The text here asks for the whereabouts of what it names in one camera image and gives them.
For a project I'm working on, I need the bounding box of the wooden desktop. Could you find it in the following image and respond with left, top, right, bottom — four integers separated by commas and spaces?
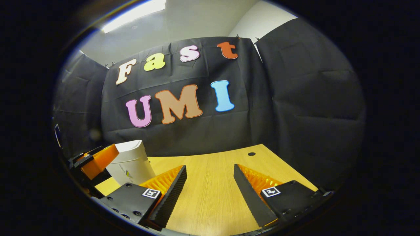
95, 144, 319, 236

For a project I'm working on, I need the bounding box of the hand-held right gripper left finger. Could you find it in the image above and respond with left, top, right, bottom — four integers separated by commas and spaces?
98, 164, 188, 230

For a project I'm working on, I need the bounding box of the white desktop garbage bin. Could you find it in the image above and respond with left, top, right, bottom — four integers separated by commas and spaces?
106, 140, 157, 186

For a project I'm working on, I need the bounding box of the black backdrop cloth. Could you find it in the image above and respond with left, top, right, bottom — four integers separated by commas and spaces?
52, 16, 366, 190

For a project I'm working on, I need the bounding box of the ceiling light panel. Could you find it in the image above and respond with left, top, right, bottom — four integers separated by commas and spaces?
100, 0, 167, 34

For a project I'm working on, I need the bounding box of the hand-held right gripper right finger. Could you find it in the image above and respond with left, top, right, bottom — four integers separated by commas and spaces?
233, 163, 334, 229

